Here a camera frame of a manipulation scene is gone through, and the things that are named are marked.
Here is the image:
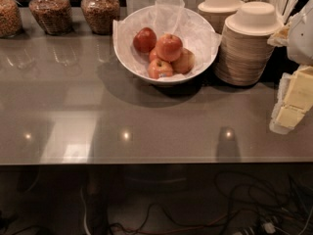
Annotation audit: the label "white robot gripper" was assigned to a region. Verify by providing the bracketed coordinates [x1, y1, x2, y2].
[267, 0, 313, 134]

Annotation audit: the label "right yellowish apple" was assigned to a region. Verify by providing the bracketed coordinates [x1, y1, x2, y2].
[172, 48, 195, 74]

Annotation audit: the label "top red apple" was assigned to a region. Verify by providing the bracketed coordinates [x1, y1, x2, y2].
[156, 33, 183, 62]

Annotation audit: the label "white bowl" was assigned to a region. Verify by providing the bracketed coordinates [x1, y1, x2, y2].
[112, 5, 220, 86]

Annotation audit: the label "front red-yellow apple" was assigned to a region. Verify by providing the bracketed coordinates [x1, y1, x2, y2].
[148, 58, 173, 79]

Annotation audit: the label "small hidden red apple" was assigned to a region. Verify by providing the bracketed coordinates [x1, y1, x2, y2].
[149, 48, 157, 62]

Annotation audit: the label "dark red apple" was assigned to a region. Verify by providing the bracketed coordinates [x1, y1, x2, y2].
[133, 27, 157, 53]

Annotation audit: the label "front stack paper bowls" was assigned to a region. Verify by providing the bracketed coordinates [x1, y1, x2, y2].
[214, 2, 283, 86]

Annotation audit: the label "stack paper bowls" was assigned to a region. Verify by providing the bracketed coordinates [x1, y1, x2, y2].
[214, 2, 283, 86]
[198, 0, 244, 33]

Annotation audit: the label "rear stack paper bowls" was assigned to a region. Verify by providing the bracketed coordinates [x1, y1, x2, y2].
[198, 0, 244, 33]

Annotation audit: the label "white paper liner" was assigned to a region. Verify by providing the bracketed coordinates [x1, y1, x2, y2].
[112, 0, 223, 82]

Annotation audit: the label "right glass cereal jar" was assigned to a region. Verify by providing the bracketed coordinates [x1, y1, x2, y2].
[80, 0, 120, 35]

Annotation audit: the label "glass cereal jar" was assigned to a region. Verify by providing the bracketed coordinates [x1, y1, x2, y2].
[0, 0, 22, 38]
[80, 0, 120, 35]
[28, 0, 72, 35]

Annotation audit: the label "middle glass cereal jar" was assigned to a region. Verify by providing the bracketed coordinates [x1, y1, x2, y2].
[28, 0, 72, 35]

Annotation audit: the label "left glass cereal jar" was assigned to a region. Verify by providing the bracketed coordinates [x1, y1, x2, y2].
[0, 0, 22, 38]

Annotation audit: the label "black floor cables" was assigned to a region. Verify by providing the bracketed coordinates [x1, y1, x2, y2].
[109, 169, 313, 235]

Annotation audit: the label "white floor cable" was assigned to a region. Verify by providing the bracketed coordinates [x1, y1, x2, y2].
[79, 186, 92, 235]

